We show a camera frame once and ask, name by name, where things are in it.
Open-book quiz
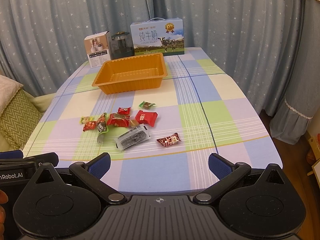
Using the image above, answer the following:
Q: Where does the small red candy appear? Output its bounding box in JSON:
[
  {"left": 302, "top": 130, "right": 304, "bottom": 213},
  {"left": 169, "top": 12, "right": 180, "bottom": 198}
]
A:
[{"left": 117, "top": 107, "right": 131, "bottom": 115}]

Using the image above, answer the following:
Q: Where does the dark green humidifier jar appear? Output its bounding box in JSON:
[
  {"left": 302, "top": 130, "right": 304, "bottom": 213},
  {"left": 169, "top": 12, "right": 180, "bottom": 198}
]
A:
[{"left": 110, "top": 31, "right": 135, "bottom": 60}]

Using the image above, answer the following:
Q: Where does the orange plastic tray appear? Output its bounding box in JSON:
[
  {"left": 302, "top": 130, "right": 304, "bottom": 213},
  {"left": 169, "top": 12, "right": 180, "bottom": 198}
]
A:
[{"left": 92, "top": 53, "right": 167, "bottom": 94}]

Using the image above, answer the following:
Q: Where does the orange red candy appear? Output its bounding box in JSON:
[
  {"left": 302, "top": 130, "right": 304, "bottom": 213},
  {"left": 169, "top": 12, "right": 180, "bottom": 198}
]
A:
[{"left": 83, "top": 121, "right": 97, "bottom": 132}]

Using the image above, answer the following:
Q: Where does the plaid tablecloth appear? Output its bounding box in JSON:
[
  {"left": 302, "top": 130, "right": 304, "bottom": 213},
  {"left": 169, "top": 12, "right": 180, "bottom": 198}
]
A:
[{"left": 23, "top": 48, "right": 281, "bottom": 193}]

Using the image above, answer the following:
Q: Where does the yellow green candy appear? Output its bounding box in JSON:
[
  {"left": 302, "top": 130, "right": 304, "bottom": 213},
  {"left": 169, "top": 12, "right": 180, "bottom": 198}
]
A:
[{"left": 80, "top": 116, "right": 94, "bottom": 125}]

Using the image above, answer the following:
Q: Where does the blue star curtain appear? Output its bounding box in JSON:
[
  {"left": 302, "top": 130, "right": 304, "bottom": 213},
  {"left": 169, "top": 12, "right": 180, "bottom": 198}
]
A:
[{"left": 0, "top": 0, "right": 320, "bottom": 116}]

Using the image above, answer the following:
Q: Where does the beige cushion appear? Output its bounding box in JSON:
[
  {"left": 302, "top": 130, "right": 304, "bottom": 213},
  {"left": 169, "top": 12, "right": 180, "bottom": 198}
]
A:
[{"left": 0, "top": 75, "right": 23, "bottom": 114}]

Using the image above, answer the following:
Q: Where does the dark red candy packet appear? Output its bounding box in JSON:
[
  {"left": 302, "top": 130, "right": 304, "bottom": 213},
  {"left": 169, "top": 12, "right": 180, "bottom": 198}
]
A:
[{"left": 157, "top": 133, "right": 180, "bottom": 147}]

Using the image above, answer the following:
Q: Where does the left hand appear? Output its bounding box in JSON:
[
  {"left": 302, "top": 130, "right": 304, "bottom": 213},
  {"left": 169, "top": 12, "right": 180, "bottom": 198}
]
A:
[{"left": 0, "top": 190, "right": 8, "bottom": 239}]

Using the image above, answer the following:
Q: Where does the white humidifier box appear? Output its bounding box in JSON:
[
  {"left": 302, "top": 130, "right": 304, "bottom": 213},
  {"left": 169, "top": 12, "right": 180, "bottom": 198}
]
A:
[{"left": 84, "top": 31, "right": 111, "bottom": 68}]

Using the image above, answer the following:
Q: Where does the red square snack packet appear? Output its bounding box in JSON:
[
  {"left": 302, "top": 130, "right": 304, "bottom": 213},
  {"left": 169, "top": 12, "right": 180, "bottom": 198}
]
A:
[{"left": 135, "top": 110, "right": 158, "bottom": 127}]

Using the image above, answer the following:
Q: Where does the large red snack packet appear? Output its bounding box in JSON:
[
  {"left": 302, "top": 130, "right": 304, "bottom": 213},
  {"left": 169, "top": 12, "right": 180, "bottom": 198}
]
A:
[{"left": 107, "top": 113, "right": 130, "bottom": 127}]

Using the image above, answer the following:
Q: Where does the lace trimmed blue cover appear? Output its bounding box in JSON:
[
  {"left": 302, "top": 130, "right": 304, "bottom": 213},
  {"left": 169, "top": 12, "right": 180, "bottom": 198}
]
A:
[{"left": 270, "top": 0, "right": 319, "bottom": 144}]

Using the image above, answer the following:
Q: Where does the blue milk carton box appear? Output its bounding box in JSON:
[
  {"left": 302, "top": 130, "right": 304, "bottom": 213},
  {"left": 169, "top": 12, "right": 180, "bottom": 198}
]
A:
[{"left": 130, "top": 18, "right": 185, "bottom": 56}]

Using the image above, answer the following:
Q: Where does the brown candy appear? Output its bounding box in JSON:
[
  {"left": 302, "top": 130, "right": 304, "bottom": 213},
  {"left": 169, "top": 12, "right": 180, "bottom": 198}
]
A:
[{"left": 129, "top": 119, "right": 139, "bottom": 128}]

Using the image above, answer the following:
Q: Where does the green chevron cushion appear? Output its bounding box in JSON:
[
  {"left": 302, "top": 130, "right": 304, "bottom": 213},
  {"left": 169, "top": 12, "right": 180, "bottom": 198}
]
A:
[{"left": 1, "top": 89, "right": 42, "bottom": 152}]

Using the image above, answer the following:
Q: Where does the clear black snack packet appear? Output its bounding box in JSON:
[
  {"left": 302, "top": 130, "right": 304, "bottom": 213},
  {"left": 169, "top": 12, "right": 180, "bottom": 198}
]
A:
[{"left": 114, "top": 125, "right": 151, "bottom": 151}]

